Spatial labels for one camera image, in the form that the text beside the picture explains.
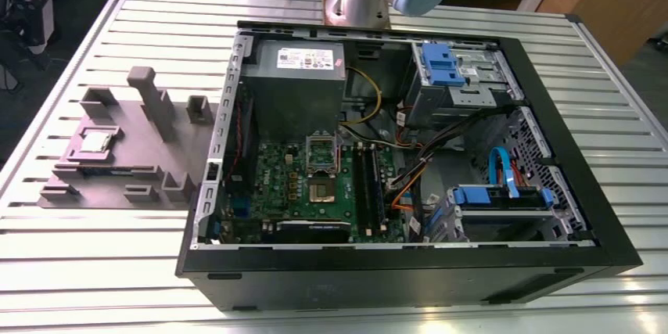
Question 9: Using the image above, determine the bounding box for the metal socket cover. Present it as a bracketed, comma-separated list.
[304, 130, 344, 178]

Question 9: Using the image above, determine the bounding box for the blue flat wire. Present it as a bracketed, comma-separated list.
[488, 145, 523, 199]

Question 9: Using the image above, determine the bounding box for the grey power supply unit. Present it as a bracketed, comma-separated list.
[243, 38, 349, 143]

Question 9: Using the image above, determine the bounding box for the RAM stick with white label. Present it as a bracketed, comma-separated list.
[76, 167, 137, 177]

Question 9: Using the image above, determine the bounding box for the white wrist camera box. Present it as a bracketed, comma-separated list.
[20, 0, 55, 55]

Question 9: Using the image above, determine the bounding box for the CPU with silver top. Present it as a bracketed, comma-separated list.
[77, 130, 113, 154]

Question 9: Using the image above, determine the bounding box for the CPU socket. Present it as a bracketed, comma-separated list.
[305, 175, 341, 205]

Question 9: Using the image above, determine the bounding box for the yellow wire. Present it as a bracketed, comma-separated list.
[341, 66, 385, 127]

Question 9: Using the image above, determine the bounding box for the metal disk bay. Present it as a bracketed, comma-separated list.
[445, 183, 596, 243]

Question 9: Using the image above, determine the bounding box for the black graphics card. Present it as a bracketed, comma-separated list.
[260, 217, 352, 245]

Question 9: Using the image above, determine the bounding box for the blue disk carrier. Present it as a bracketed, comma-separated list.
[421, 42, 467, 88]
[451, 186, 555, 210]

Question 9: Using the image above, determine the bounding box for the black PC case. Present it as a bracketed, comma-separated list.
[175, 19, 644, 314]

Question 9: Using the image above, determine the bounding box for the orange wire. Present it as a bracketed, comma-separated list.
[389, 169, 420, 214]

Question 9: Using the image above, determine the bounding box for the metal drive cage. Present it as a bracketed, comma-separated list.
[405, 39, 527, 128]

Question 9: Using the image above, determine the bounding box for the green motherboard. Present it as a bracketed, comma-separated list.
[221, 130, 413, 245]

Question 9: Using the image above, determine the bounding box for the black RAM slot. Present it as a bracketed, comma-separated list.
[352, 142, 372, 234]
[359, 142, 379, 234]
[367, 142, 387, 234]

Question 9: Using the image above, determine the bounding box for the grey parts rack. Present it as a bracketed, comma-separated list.
[39, 66, 220, 210]

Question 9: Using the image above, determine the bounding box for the black wire bundle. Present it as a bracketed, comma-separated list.
[388, 109, 516, 194]

